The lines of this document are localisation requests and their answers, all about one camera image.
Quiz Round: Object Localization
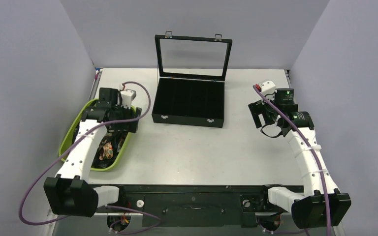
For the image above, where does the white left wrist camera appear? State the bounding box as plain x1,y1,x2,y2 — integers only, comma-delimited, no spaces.
120,86,136,109

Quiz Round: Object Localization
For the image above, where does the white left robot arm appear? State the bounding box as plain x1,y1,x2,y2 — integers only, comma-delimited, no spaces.
43,88,142,217

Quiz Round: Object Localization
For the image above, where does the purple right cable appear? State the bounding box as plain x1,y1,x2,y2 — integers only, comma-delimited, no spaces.
252,85,333,236

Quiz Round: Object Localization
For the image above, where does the green plastic bin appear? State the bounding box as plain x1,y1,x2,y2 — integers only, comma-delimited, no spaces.
59,99,132,172

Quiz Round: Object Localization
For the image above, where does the brown paisley tie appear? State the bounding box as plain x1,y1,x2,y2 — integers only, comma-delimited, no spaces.
96,130,128,161

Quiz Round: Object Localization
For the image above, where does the black display case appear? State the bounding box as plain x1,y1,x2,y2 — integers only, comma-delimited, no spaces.
152,31,233,128

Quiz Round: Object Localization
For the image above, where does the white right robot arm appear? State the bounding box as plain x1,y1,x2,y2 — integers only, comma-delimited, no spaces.
248,85,351,229

